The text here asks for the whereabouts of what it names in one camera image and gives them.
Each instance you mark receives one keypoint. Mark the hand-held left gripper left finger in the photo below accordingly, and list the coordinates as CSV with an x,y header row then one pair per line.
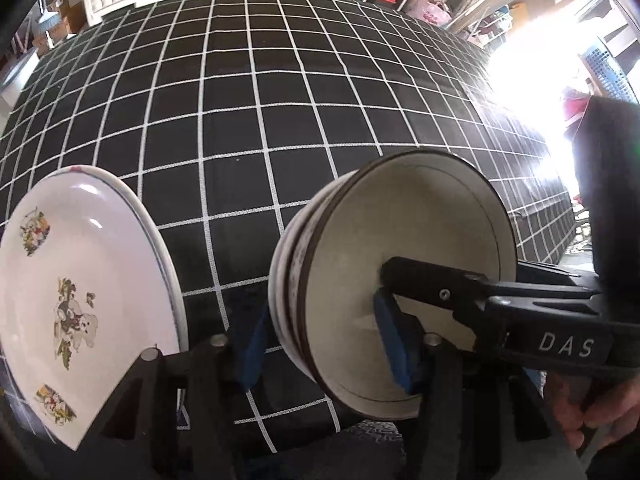
x,y
252,350

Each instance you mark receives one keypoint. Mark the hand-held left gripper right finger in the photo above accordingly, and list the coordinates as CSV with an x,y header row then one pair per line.
x,y
395,347

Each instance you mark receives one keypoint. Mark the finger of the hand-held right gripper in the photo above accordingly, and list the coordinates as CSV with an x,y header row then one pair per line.
x,y
430,282
480,327

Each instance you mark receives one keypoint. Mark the white bowl with dark rim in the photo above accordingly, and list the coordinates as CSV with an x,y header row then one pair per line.
x,y
425,210

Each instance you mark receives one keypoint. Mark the grey floral patterned bowl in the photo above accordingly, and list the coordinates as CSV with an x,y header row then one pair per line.
x,y
277,270

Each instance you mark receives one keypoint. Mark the plain white bowl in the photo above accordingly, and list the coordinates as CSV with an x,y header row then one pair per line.
x,y
294,260

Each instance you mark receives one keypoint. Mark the white floral print plate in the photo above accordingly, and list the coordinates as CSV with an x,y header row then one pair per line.
x,y
182,310
100,260

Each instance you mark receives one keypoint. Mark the person's right hand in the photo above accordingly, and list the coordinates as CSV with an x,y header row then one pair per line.
x,y
580,405

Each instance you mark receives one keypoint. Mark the grey textured floor mat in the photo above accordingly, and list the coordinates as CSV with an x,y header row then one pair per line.
x,y
372,432

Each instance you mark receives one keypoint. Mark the black white checked tablecloth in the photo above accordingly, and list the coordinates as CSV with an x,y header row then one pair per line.
x,y
300,110

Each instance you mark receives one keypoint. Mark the red hanging clothes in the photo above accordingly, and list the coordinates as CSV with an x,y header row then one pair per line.
x,y
575,107

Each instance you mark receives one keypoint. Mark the pink bag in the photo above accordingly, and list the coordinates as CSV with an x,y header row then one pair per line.
x,y
432,10

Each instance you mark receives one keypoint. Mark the blue perforated basket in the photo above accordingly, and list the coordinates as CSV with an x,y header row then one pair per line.
x,y
607,72

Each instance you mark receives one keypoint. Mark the cardboard box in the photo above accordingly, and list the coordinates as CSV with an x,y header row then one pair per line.
x,y
60,30

